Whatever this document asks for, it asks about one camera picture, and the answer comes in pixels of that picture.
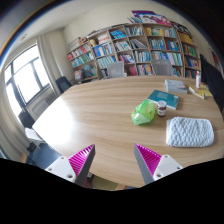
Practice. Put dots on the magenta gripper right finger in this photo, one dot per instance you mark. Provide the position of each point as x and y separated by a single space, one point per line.
154 166

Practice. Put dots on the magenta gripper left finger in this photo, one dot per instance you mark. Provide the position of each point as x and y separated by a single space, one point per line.
75 168

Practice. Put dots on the white folded towel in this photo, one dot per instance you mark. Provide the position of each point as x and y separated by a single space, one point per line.
189 132

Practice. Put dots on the green plastic bag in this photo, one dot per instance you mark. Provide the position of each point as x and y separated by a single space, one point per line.
143 113

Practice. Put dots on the small red-lidded jar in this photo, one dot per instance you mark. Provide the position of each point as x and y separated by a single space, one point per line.
161 108

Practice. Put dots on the teal book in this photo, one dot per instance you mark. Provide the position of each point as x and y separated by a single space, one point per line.
170 99

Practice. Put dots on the black chair near window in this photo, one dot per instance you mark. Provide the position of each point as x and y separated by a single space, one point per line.
26 119

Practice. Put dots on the white radiator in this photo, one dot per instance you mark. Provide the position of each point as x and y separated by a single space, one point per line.
41 102

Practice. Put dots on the grey-white book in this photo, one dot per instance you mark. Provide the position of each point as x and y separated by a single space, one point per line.
175 86

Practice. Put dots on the dark blue chair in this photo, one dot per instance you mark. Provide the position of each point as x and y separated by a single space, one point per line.
63 84

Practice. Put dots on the yellow book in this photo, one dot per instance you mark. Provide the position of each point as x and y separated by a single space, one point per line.
202 92

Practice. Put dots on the white bottle red cap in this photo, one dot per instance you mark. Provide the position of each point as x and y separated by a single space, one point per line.
198 80

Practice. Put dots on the grey office chair right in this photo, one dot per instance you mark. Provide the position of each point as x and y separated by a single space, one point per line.
162 67

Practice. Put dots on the grey office chair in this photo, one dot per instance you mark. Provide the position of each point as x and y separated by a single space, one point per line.
116 69
162 67

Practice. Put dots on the grey office chair left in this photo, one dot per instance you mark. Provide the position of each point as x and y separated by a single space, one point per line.
116 69

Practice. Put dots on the black chair at right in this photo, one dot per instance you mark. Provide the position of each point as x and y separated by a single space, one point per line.
213 78

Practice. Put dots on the wooden bookshelf with books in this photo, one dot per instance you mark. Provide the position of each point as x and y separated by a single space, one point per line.
137 45

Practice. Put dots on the beige curtain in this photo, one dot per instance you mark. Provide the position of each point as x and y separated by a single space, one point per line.
49 61

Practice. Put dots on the window with dark frame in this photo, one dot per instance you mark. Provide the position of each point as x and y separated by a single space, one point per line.
25 78

